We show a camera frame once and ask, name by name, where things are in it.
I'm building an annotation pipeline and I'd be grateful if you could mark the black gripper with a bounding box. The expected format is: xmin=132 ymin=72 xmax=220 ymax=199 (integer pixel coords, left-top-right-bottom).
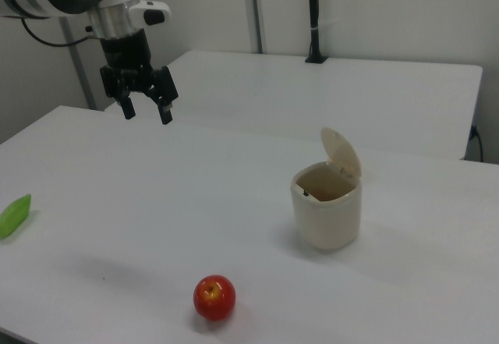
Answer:
xmin=99 ymin=29 xmax=180 ymax=126

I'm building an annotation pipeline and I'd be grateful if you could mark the beige round bin lid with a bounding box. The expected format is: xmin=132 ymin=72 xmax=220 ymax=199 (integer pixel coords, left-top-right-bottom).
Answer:
xmin=320 ymin=126 xmax=363 ymax=179

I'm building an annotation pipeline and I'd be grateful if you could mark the green toy pepper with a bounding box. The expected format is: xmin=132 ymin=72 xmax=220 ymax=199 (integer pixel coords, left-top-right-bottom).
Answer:
xmin=0 ymin=193 xmax=34 ymax=240

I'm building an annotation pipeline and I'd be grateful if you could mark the black pole with base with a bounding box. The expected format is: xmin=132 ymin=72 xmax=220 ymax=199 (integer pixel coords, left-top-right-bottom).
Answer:
xmin=304 ymin=0 xmax=329 ymax=65

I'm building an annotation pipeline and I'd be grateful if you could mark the red toy apple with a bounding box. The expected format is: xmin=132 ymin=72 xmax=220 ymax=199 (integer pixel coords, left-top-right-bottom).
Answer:
xmin=193 ymin=274 xmax=237 ymax=322

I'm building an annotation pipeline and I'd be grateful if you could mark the white ceramic lidded jar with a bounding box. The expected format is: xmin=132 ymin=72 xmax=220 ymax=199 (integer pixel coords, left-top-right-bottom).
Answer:
xmin=289 ymin=161 xmax=363 ymax=251

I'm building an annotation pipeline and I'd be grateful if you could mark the grey aluminium partition post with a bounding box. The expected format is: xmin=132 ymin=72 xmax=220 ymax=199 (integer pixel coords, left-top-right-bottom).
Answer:
xmin=240 ymin=0 xmax=269 ymax=55
xmin=58 ymin=19 xmax=97 ymax=112

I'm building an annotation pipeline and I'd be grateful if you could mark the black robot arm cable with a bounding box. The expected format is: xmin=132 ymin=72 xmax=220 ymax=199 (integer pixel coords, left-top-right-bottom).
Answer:
xmin=20 ymin=16 xmax=103 ymax=48

